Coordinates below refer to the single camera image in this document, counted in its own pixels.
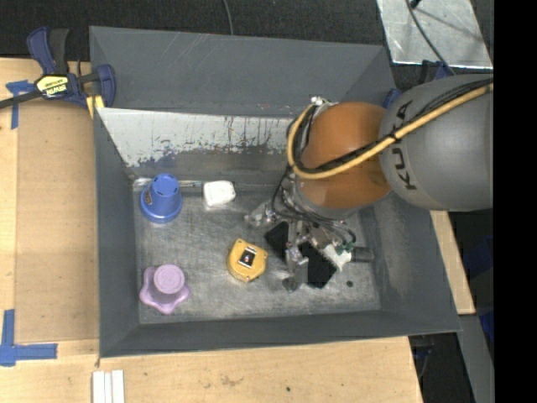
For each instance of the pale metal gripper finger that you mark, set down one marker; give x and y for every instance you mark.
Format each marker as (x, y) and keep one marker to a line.
(303, 267)
(291, 273)

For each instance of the black flat rectangular block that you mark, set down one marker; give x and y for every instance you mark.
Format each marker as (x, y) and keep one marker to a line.
(321, 269)

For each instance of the yellow tape measure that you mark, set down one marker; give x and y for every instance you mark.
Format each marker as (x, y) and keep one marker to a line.
(246, 260)

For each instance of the clear plastic object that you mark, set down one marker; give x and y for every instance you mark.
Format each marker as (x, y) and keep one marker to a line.
(258, 216)

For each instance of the white rounded plastic object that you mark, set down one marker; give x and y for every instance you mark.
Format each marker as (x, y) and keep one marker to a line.
(218, 192)

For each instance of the purple flower-shaped toy cup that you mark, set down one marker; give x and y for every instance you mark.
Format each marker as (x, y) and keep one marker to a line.
(164, 289)

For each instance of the clear plastic stick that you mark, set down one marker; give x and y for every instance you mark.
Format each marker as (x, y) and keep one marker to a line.
(191, 183)

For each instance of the blue plastic cup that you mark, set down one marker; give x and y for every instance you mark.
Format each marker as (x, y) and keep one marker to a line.
(161, 197)

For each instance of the grey metal bin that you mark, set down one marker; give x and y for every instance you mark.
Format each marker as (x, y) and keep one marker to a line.
(235, 74)

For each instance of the brown cardboard board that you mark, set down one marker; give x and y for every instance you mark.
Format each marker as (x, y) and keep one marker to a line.
(54, 225)

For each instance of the black cylinder on white bracket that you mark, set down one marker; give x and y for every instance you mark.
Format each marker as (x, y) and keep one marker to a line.
(340, 258)

